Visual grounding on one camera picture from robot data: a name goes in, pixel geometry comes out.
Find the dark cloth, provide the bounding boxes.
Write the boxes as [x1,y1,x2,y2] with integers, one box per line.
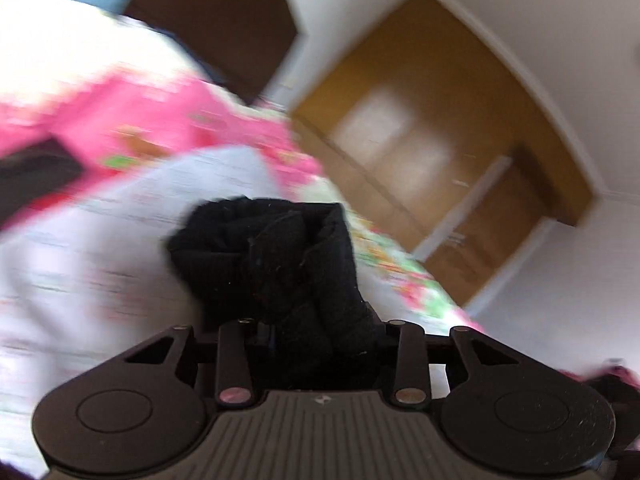
[0,139,85,227]

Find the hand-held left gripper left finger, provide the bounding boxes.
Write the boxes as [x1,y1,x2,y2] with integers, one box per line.
[122,320,254,409]

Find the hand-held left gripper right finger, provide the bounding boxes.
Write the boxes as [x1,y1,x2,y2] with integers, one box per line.
[386,319,507,407]

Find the black pants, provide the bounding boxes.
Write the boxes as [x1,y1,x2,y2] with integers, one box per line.
[166,199,383,392]

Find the dark wooden headboard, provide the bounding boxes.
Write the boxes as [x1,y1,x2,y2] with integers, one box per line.
[122,0,302,107]

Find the wooden wardrobe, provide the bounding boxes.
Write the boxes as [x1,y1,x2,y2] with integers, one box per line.
[289,0,597,311]

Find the floral printed bedsheet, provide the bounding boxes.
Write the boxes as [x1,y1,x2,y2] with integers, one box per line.
[0,0,486,480]

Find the wooden door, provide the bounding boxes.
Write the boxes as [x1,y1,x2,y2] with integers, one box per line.
[414,157,557,308]

